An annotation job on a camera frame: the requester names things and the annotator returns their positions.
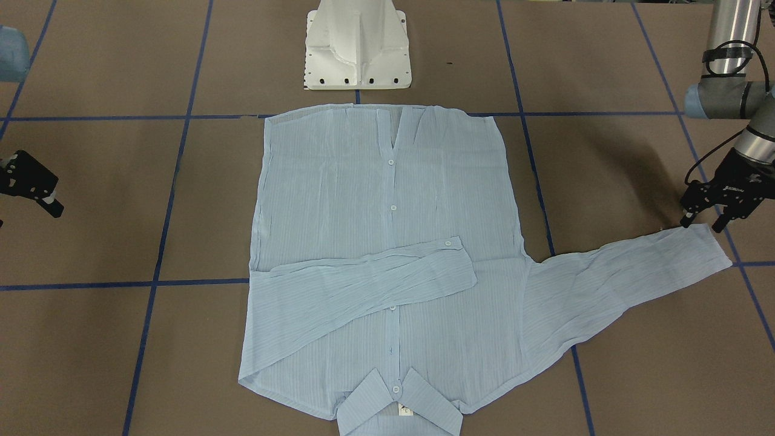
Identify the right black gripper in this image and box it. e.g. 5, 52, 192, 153
1, 151, 64, 218

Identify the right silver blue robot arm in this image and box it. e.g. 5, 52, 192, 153
1, 25, 64, 218

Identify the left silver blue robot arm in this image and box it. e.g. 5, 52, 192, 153
680, 1, 774, 233

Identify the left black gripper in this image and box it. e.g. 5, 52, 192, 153
680, 148, 774, 234

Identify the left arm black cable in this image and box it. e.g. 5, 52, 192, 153
684, 39, 773, 185

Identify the light blue button shirt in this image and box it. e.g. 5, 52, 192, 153
237, 104, 731, 435

